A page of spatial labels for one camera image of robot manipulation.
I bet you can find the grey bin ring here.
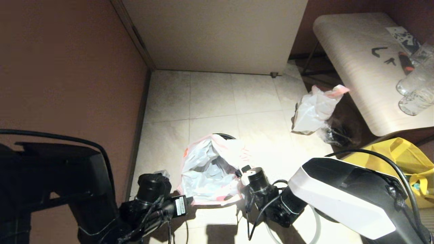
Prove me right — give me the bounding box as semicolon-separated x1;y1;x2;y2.
264;203;322;244

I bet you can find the crumpled clear plastic wrap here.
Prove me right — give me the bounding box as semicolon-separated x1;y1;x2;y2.
317;124;355;148

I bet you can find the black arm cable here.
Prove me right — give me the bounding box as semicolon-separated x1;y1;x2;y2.
324;148;426;239
165;217;190;244
0;129;116;204

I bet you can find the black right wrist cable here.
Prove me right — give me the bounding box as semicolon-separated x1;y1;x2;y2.
246;180;289;241

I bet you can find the yellow tote bag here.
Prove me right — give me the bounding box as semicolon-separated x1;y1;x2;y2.
342;137;434;209

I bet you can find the black and red marker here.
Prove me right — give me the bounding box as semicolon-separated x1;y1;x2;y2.
397;52;414;76

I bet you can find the light wood-grain table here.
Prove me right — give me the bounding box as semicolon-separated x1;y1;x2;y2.
313;14;434;137

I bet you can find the printed white card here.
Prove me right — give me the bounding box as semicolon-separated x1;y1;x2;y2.
385;26;421;55

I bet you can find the clear red-print plastic bag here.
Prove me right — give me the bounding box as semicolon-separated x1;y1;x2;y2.
176;134;253;206

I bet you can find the teal patterned packet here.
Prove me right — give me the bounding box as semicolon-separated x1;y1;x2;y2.
409;176;428;195

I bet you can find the black left upper arm cable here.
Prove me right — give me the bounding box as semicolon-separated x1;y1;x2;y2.
0;129;116;204

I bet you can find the used white bin liner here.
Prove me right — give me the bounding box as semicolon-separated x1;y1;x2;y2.
291;85;350;135

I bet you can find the white cabinet panel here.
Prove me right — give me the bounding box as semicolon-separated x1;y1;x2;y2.
121;0;308;76

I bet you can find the dark metal table leg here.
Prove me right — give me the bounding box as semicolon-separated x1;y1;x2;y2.
300;42;321;77

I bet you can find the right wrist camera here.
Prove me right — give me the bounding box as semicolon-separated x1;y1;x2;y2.
239;165;272;196

